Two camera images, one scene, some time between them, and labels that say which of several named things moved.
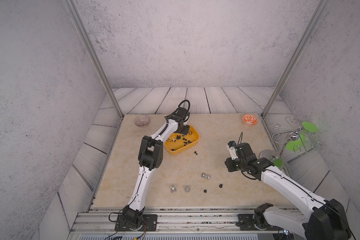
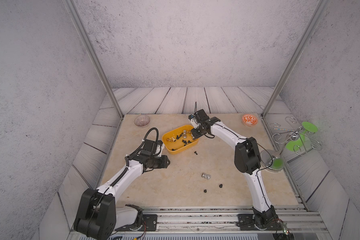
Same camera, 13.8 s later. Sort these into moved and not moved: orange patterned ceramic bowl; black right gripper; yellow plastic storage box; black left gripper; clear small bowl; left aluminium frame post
Moved: black left gripper; black right gripper
Not moved: left aluminium frame post; clear small bowl; orange patterned ceramic bowl; yellow plastic storage box
